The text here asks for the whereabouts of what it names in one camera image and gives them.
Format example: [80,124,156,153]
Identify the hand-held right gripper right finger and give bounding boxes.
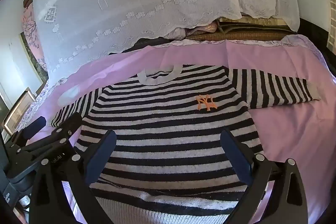
[220,128,308,224]

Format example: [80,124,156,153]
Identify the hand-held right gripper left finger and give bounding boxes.
[29,130,117,224]

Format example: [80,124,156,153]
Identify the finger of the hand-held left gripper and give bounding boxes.
[25,112,83,161]
[9,116,47,147]

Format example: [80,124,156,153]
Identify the black white striped sweater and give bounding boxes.
[51,64,320,224]

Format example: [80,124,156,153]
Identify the pink bed sheet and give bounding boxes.
[16,35,336,224]

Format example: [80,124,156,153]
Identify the pink patterned cloth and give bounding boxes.
[193,21,218,35]

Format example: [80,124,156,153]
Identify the pale lavender cloth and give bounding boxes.
[163,27,188,41]

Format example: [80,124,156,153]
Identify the wooden picture frame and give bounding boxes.
[1,86,36,136]

